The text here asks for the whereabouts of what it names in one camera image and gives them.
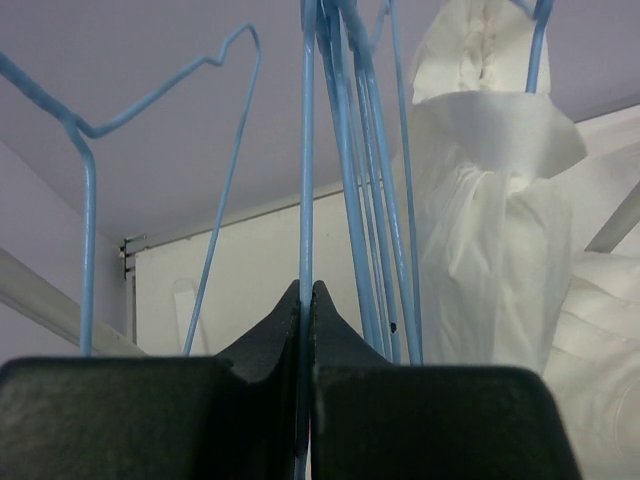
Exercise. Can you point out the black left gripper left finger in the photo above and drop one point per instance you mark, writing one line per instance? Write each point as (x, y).
(226, 416)

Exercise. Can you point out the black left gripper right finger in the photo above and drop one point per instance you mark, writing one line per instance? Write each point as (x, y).
(371, 419)

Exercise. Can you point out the white skirt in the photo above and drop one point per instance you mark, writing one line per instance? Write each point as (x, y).
(593, 370)

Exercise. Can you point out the blue wire hanger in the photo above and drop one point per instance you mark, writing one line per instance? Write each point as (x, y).
(79, 130)

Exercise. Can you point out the blue hanger holding garment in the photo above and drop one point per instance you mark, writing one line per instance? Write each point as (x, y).
(539, 14)

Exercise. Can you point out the white clothes rack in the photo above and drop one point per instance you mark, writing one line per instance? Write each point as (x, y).
(24, 291)

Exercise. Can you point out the white hanging garment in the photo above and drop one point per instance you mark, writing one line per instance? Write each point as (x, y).
(477, 190)

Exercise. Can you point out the blue empty hangers bunch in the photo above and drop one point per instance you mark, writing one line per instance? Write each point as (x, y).
(385, 260)

